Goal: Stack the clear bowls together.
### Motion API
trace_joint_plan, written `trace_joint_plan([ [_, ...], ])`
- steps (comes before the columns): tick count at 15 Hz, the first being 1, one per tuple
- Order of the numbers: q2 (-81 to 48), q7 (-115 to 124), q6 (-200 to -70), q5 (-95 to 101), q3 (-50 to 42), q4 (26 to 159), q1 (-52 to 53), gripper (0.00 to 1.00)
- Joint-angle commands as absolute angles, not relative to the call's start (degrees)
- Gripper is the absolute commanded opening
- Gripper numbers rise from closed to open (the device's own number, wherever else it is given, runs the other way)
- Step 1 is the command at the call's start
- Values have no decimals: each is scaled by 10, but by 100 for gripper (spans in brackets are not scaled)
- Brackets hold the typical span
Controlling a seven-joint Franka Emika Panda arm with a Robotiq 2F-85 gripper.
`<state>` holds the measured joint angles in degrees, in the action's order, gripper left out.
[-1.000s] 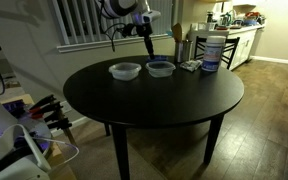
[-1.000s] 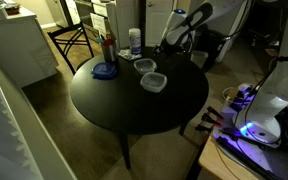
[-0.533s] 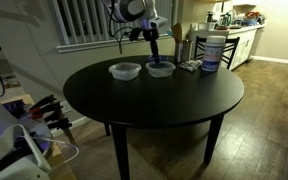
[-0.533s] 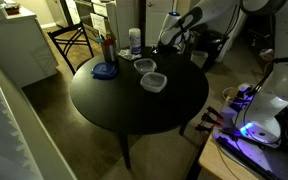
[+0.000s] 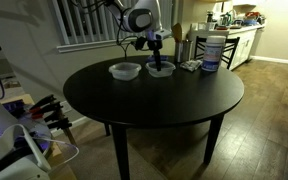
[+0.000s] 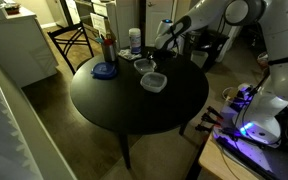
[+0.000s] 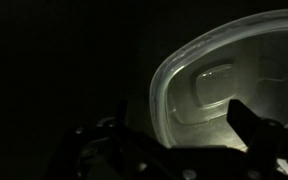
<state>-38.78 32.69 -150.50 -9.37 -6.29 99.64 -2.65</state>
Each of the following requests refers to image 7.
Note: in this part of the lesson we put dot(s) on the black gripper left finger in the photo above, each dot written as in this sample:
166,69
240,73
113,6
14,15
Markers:
122,111

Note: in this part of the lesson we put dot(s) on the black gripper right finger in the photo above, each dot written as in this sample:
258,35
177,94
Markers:
245,123

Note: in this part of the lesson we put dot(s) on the clear plastic bowl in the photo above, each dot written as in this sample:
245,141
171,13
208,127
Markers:
237,66

